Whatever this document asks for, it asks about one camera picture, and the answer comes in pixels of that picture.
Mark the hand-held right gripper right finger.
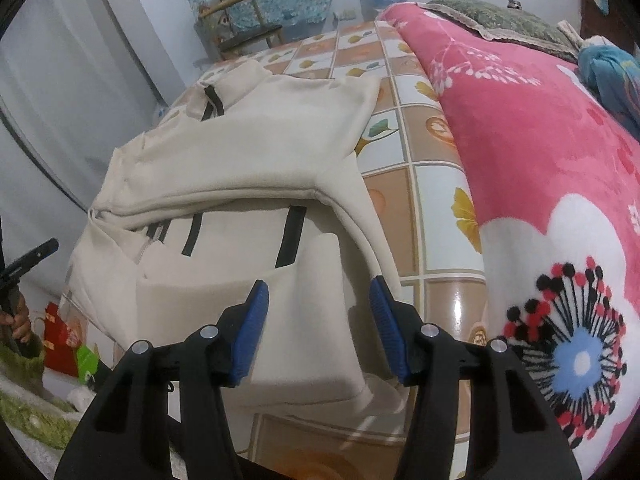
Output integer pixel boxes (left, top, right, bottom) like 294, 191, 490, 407
369, 275, 583, 480

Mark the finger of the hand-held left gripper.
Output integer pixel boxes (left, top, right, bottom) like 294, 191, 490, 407
0, 239, 60, 286

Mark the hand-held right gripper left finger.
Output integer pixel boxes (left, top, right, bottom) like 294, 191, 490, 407
54, 280, 271, 480

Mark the cream zip jacket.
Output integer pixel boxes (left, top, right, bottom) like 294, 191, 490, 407
57, 57, 416, 416

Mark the person's left hand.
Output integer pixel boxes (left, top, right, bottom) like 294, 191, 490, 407
0, 292, 32, 343

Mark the red gift bag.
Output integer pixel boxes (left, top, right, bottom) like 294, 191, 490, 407
42, 301, 88, 378

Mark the green paper bag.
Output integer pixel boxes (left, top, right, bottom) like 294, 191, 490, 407
75, 344, 101, 378

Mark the white green fluffy garment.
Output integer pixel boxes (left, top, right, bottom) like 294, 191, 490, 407
0, 342, 88, 451

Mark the white curtain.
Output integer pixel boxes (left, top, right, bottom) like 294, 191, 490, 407
0, 0, 201, 241

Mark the pink floral blanket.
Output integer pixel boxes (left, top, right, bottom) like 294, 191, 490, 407
375, 2, 640, 471

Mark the wooden chair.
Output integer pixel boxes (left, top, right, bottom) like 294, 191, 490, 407
197, 0, 286, 58

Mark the grey green pillow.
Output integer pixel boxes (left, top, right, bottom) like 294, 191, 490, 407
417, 0, 583, 63

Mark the brown door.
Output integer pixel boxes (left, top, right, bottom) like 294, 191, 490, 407
574, 0, 631, 56

